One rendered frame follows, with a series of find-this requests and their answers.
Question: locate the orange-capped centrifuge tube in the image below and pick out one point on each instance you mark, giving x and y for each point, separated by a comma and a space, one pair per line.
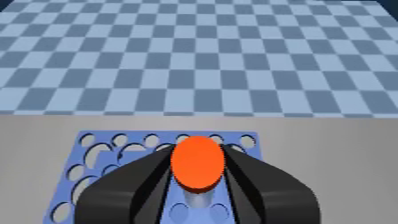
198, 164

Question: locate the blue perforated tube rack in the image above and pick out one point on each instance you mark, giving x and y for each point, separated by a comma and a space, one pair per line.
90, 156

